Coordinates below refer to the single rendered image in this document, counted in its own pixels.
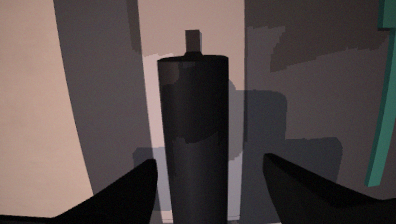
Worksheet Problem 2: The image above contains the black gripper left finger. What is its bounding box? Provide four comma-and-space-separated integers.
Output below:
0, 159, 158, 224

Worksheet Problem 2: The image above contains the green small trowel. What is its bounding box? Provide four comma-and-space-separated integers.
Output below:
364, 0, 396, 187

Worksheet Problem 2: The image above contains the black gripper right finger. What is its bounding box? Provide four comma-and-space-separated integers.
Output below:
262, 153, 396, 224

